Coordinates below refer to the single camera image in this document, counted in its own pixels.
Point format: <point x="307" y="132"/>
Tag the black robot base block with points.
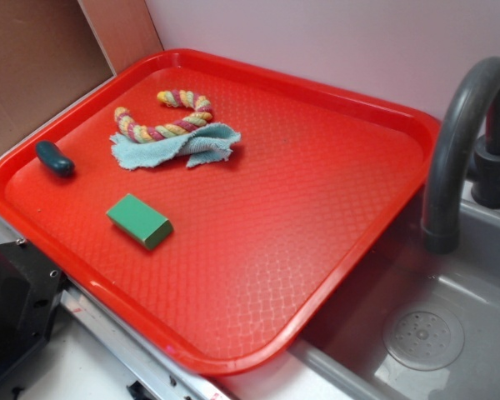
<point x="30" y="289"/>

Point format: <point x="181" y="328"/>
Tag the dark green plastic pickle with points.
<point x="51" y="156"/>

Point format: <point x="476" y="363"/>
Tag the red plastic tray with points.
<point x="259" y="241"/>

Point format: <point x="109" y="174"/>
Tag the light blue cloth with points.
<point x="210" y="144"/>

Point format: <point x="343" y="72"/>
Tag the green wooden block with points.
<point x="139" y="221"/>

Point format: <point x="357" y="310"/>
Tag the grey curved faucet spout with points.
<point x="452" y="161"/>

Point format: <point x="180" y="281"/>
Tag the grey plastic sink basin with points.
<point x="410" y="324"/>

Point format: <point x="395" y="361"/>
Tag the brown cardboard panel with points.
<point x="52" y="53"/>

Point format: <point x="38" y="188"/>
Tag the multicolour twisted rope toy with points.
<point x="201" y="115"/>

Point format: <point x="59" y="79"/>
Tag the dark grey faucet handle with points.
<point x="486" y="157"/>

